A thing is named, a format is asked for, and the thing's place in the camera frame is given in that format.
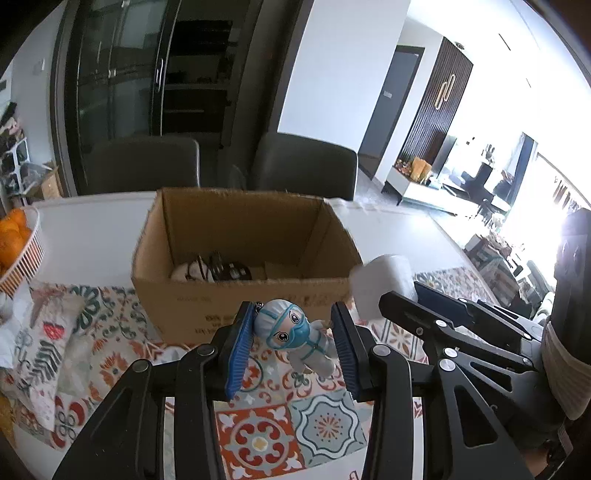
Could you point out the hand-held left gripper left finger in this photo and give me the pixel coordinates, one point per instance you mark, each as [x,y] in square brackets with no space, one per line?
[240,350]

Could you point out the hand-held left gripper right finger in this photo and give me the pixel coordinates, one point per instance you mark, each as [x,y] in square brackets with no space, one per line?
[344,355]

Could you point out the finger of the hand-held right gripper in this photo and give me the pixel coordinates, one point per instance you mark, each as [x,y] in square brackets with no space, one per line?
[415,318]
[438,297]

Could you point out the white suited toy figure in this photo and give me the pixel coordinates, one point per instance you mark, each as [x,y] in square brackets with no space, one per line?
[286,330]

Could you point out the white power adapter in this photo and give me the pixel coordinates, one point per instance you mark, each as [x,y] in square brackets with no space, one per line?
[374,284]

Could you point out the brown cardboard box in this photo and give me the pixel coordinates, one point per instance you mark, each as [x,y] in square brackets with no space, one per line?
[184,302]

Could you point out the patterned table mat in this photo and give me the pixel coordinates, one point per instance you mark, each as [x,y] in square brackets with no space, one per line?
[258,438]

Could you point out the white round object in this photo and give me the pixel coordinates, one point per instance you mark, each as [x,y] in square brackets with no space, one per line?
[189,272]

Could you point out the white low cabinet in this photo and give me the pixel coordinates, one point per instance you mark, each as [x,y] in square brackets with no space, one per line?
[415,191]

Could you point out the dark grey chair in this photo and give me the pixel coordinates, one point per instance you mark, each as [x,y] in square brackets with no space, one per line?
[304,166]
[143,164]

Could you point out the strawberry printed cloth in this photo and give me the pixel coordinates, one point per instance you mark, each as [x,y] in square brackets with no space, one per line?
[51,350]

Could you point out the dark door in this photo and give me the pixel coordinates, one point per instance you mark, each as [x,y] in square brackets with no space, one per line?
[385,110]

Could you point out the orange and white basket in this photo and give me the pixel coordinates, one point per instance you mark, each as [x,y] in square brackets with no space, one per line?
[25,258]

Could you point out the wooden crate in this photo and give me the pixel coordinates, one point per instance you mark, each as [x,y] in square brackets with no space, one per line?
[48,187]

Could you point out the orange fruit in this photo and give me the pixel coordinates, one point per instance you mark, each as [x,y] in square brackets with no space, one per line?
[9,244]
[16,219]

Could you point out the white shelf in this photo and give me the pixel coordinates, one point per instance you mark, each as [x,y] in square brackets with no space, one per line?
[16,152]

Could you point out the black glass door cabinet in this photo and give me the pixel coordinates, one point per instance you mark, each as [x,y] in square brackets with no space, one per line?
[129,69]

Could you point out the dark slatted wall panel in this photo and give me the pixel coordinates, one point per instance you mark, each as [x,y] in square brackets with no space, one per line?
[438,92]

